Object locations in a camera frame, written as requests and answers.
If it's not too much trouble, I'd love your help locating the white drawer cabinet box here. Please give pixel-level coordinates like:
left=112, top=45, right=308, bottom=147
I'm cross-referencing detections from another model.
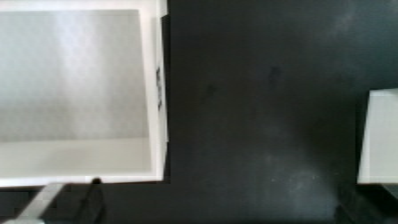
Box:
left=0, top=0, right=169, bottom=187

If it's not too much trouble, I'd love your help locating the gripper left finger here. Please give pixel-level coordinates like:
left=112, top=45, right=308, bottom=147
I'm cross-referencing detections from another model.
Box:
left=5, top=178, right=107, bottom=224

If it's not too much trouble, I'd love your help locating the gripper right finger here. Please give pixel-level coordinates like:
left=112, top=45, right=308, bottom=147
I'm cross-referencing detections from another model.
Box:
left=334, top=184, right=398, bottom=224

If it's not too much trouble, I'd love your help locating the white front drawer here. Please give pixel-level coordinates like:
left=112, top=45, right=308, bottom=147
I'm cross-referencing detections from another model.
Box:
left=357, top=88, right=398, bottom=184

